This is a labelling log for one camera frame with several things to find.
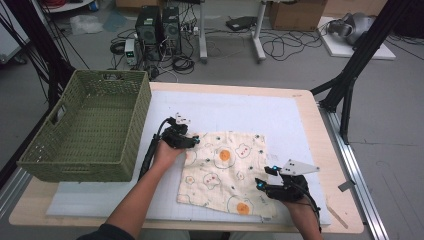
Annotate black metal frame stand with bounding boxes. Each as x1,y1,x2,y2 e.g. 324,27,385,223
309,0,416,145
0,0,76,108

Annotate black computer tower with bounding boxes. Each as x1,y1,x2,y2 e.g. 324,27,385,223
161,6,184,56
134,5,164,61

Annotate white desk frame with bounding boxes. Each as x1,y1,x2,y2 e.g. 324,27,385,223
198,0,268,64

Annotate floor cable tangle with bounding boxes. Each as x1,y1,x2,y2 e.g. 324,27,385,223
259,19,334,63

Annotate thin wooden strip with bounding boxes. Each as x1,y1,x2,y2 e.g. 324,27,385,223
325,203,349,230

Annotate black flat device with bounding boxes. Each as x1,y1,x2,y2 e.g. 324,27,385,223
225,15,258,32

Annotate person's left hand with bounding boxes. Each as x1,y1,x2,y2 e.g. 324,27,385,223
151,139,187,172

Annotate grey helmet-like device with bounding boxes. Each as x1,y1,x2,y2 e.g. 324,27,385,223
326,12,376,46

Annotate white power supply box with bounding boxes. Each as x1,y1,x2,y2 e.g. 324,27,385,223
124,38,138,67

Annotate white foam mat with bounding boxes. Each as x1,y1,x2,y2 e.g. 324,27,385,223
46,89,333,226

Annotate person's dark sleeve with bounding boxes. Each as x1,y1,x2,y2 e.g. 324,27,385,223
76,223,136,240

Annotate grey tape piece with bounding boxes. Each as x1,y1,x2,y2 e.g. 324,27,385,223
337,179,357,193

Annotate white floor board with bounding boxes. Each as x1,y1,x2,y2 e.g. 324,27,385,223
316,16,397,61

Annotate aluminium rail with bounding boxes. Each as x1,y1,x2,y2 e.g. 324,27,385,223
0,166,33,218
318,103,390,240

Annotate white round table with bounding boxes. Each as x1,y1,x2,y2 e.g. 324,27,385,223
43,0,96,14

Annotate cardboard box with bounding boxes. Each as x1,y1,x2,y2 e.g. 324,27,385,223
268,0,328,32

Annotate green woven basket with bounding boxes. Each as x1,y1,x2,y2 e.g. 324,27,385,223
16,69,153,184

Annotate black cable coil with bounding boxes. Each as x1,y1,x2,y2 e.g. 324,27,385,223
171,54,196,75

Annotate clear plastic bag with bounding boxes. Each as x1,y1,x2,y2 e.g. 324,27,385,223
69,14,104,36

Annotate person's grey trousers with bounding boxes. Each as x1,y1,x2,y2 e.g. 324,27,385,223
138,229,278,240

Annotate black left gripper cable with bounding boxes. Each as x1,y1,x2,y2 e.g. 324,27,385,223
138,117,174,181

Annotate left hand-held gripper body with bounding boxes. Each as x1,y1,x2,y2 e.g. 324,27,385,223
160,113,192,150

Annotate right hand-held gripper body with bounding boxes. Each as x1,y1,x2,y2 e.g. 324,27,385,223
270,159,321,203

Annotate person's right hand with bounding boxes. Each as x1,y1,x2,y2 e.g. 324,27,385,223
281,194,318,218

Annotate cream egg print cloth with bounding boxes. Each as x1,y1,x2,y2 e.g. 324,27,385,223
176,130,278,221

